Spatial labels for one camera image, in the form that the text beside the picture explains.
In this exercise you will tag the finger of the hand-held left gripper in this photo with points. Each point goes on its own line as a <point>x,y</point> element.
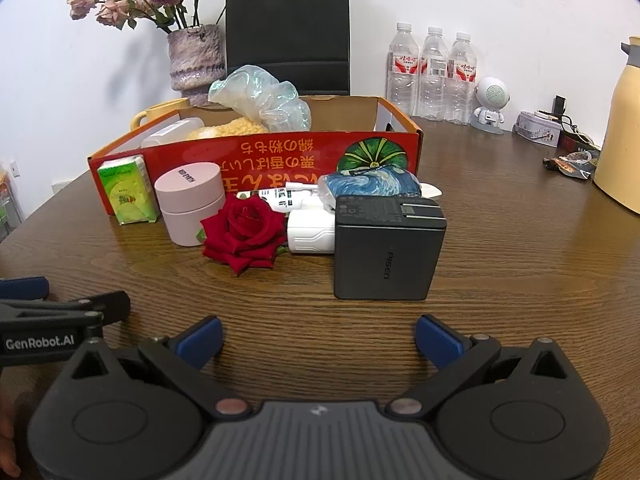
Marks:
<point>22,289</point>
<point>112,305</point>

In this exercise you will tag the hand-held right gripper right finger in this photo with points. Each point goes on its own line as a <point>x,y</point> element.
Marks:
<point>440,342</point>

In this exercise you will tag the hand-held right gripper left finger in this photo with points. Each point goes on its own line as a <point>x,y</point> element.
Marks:
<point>202,341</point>

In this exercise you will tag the black charger block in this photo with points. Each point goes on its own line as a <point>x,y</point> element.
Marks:
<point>385,255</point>

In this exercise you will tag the green tissue pack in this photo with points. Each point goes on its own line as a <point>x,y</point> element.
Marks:
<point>127,190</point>

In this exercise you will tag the red fabric rose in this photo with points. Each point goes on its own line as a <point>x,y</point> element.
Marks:
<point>245,230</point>

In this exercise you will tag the pink round jar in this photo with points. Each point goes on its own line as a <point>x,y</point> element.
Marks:
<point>190,205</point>

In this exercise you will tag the white plug adapter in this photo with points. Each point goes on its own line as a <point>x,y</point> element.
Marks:
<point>310,232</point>

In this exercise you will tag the small white labelled tube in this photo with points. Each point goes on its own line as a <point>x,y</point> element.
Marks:
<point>290,197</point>

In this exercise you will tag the blue swirl print pouch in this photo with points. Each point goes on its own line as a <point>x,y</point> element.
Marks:
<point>370,182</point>

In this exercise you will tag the translucent white plastic container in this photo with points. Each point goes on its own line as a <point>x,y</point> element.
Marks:
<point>172,132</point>

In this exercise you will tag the sheep plush toy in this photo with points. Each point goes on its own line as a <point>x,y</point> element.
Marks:
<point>230,129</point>

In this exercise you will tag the orange cardboard box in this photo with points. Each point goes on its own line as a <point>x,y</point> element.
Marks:
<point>300,152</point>

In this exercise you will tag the iridescent plastic bag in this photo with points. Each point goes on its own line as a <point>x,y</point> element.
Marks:
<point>260,95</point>

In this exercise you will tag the person's left hand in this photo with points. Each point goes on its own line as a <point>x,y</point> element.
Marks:
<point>7,450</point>

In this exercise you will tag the colourful packets pile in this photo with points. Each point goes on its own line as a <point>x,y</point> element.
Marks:
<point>7,210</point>

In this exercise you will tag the yellow mug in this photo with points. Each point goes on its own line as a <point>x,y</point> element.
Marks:
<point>160,110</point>

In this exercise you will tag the dark snack packet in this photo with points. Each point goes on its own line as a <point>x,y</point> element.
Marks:
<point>572,165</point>

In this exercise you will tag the printed tin box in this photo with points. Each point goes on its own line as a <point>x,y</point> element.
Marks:
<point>535,130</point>

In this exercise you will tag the red flat box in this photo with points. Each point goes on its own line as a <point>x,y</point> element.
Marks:
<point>575,139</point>

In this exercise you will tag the white robot figure speaker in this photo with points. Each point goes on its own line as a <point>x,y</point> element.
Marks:
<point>492,96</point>

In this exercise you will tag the clear water bottle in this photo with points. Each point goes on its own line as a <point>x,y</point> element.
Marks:
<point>403,75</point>
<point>460,85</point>
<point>433,80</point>

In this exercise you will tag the purple glazed vase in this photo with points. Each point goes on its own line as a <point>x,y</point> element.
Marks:
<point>196,57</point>

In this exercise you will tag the black plug adapter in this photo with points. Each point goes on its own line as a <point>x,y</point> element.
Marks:
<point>559,105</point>

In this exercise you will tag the cream thermos jug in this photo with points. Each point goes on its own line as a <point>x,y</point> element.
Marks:
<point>620,135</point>

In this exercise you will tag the black paper bag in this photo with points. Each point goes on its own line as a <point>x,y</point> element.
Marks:
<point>287,25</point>

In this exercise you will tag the white wall outlet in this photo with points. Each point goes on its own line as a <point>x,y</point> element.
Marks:
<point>14,168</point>

